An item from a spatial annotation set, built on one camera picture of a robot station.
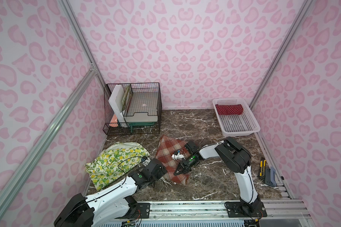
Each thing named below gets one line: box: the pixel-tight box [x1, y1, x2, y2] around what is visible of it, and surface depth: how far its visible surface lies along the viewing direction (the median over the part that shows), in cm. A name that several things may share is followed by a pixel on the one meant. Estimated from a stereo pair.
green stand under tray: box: [128, 122, 156, 133], surface depth 100 cm
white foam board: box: [108, 84, 126, 127], surface depth 97 cm
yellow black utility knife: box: [259, 159, 267, 177], surface depth 88 cm
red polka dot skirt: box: [215, 104, 244, 116], surface depth 112 cm
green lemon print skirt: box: [84, 141, 151, 191], surface depth 89 cm
